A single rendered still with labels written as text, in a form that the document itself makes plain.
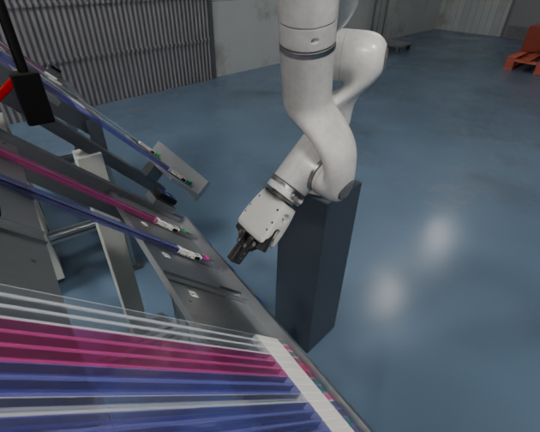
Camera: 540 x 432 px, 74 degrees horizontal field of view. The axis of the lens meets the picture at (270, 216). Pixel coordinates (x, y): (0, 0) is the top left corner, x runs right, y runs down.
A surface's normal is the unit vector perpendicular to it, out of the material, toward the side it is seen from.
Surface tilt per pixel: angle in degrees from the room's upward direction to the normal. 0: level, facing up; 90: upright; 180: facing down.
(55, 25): 90
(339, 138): 58
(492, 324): 0
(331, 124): 53
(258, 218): 48
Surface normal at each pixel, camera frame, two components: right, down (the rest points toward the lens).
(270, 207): -0.51, -0.31
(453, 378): 0.02, -0.82
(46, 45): 0.72, 0.41
